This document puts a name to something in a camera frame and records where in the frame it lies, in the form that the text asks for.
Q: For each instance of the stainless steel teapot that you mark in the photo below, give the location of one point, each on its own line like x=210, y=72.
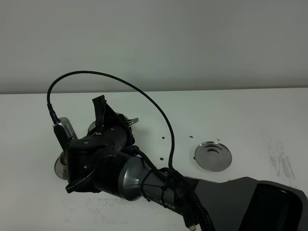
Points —
x=129, y=123

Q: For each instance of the near steel saucer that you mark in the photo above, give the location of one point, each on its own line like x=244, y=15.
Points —
x=60, y=171

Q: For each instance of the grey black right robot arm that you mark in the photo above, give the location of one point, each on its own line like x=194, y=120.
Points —
x=106, y=160

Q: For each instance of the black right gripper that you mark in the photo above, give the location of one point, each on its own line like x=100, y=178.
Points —
x=113, y=126

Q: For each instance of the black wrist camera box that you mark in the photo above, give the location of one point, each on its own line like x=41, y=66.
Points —
x=64, y=132

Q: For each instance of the steel teapot saucer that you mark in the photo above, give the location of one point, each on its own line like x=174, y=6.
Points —
x=213, y=156

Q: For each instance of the near steel teacup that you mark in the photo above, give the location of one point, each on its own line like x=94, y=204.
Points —
x=62, y=159

